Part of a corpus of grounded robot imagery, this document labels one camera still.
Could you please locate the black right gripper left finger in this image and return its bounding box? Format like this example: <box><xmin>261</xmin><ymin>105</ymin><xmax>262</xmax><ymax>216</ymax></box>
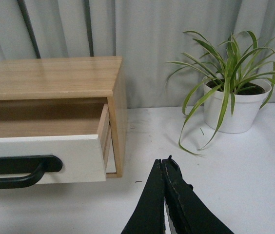
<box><xmin>122</xmin><ymin>159</ymin><xmax>165</xmax><ymax>234</ymax></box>

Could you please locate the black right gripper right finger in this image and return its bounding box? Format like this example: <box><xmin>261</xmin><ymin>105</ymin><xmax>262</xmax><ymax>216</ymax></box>
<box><xmin>162</xmin><ymin>156</ymin><xmax>230</xmax><ymax>234</ymax></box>

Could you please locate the white drawer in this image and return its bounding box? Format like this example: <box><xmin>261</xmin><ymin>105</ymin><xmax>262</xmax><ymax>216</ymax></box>
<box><xmin>0</xmin><ymin>103</ymin><xmax>111</xmax><ymax>184</ymax></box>

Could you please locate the black drawer handle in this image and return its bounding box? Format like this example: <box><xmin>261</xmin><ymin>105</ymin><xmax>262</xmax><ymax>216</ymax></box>
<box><xmin>0</xmin><ymin>155</ymin><xmax>63</xmax><ymax>189</ymax></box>

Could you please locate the wooden two-drawer cabinet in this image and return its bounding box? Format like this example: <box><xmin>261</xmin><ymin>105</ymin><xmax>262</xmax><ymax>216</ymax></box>
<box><xmin>0</xmin><ymin>57</ymin><xmax>127</xmax><ymax>179</ymax></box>

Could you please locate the white plant pot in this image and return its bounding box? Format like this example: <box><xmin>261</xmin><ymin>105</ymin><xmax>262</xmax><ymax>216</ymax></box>
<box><xmin>203</xmin><ymin>79</ymin><xmax>272</xmax><ymax>134</ymax></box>

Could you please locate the right green spider plant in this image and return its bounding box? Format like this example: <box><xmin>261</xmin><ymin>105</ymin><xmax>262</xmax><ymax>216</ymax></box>
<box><xmin>166</xmin><ymin>28</ymin><xmax>275</xmax><ymax>156</ymax></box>

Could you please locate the grey curtain backdrop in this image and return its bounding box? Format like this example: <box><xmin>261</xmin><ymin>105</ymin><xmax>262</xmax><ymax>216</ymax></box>
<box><xmin>0</xmin><ymin>0</ymin><xmax>275</xmax><ymax>108</ymax></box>

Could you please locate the dark vertical pole right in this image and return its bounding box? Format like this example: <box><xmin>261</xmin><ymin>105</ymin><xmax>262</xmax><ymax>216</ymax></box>
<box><xmin>83</xmin><ymin>0</ymin><xmax>94</xmax><ymax>57</ymax></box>

